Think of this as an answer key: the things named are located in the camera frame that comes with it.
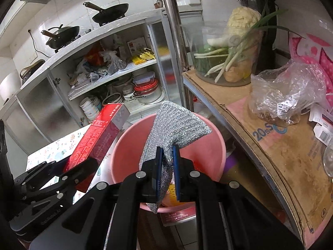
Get dark object with tan band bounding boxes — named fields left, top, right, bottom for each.
left=20, top=59, right=46, bottom=84

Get pink plastic bucket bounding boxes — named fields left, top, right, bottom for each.
left=104, top=113, right=226, bottom=213

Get silver scouring cloth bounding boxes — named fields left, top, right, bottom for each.
left=139, top=100, right=212, bottom=214

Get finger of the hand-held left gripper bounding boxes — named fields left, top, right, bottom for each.
left=53, top=157, right=101, bottom=196
left=13, top=161, right=65, bottom=188

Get pile of plastic bags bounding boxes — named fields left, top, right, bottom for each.
left=68, top=42, right=128, bottom=89

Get stack of plates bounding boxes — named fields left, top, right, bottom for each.
left=101, top=92, right=125, bottom=107

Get white cooking pot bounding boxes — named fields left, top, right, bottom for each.
left=134, top=89, right=164, bottom=104

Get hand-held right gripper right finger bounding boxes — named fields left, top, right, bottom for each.
left=172, top=145, right=305, bottom=250

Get large white pot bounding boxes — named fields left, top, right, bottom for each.
left=0, top=70, right=22, bottom=101

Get cardboard sheet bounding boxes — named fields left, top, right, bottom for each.
left=182, top=70, right=333, bottom=248

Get red lidded containers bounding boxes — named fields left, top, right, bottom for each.
left=133, top=77, right=160, bottom=93

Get red cardboard box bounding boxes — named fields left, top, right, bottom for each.
left=63, top=103, right=130, bottom=193

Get white kitchen cabinet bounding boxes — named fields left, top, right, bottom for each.
left=0, top=8, right=193, bottom=157

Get black frying pan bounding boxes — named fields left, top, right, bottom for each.
left=83, top=2, right=130, bottom=24

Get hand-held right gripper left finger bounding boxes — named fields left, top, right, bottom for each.
left=30, top=147, right=165, bottom=250

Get clear glass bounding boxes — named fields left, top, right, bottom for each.
left=323, top=139, right=333, bottom=178

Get stack of white bowls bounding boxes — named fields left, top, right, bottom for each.
left=79, top=95, right=102, bottom=123

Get cauliflower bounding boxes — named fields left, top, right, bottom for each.
left=226, top=6, right=261, bottom=35

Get metal pole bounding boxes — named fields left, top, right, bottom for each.
left=158, top=0, right=189, bottom=110

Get floral tablecloth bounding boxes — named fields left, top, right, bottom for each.
left=26, top=124, right=123, bottom=206

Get black wok with lid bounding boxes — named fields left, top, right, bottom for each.
left=41, top=25, right=81, bottom=50

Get yellow packets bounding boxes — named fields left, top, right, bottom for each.
left=131, top=48, right=156, bottom=65

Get red label tin can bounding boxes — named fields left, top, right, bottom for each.
left=160, top=208, right=197, bottom=227

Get white labelled packet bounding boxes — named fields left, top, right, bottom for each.
left=309, top=104, right=333, bottom=145

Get yellow mesh piece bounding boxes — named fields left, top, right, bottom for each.
left=163, top=184, right=183, bottom=206

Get black wall cable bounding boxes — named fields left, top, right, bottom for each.
left=28, top=29, right=52, bottom=58

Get white radish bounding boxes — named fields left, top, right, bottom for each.
left=207, top=35, right=242, bottom=48

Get pink dotted bag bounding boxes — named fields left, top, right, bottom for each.
left=289, top=32, right=333, bottom=110

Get clear plastic bag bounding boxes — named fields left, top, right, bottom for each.
left=248, top=59, right=328, bottom=125

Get white printed box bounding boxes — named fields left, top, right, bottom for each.
left=127, top=36, right=147, bottom=55

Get tan root vegetable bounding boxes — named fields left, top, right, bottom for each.
left=224, top=57, right=253, bottom=82

